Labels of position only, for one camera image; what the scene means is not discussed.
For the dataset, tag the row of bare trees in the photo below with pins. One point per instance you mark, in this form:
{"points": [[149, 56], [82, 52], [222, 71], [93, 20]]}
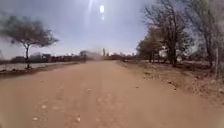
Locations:
{"points": [[176, 33]]}

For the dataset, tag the flat-topped tree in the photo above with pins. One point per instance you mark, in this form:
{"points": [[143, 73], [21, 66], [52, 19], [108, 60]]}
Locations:
{"points": [[27, 33]]}

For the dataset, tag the stony dry verge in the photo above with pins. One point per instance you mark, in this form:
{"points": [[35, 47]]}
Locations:
{"points": [[180, 77]]}

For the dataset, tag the distant tower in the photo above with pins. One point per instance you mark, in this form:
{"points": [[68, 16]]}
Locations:
{"points": [[103, 52]]}

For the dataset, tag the earth bank verge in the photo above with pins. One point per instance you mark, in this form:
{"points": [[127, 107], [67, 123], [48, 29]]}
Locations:
{"points": [[40, 68]]}

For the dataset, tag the reddish dirt road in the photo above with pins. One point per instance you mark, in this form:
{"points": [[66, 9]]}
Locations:
{"points": [[100, 96]]}

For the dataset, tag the pale flat ground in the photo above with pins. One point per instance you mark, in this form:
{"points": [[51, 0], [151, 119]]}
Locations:
{"points": [[30, 65]]}

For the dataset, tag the distant low buildings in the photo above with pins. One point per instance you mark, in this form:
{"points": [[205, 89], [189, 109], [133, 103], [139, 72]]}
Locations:
{"points": [[56, 57]]}

